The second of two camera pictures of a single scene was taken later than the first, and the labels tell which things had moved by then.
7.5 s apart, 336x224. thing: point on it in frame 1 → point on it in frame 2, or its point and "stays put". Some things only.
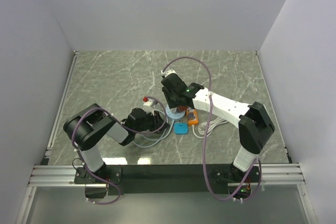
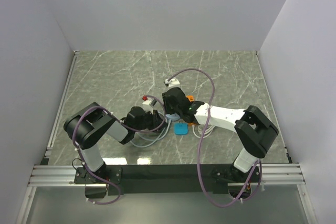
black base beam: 102,181 stays put
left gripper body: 150,122 stays put
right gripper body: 170,98 → 168,109
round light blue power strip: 173,114 stays put
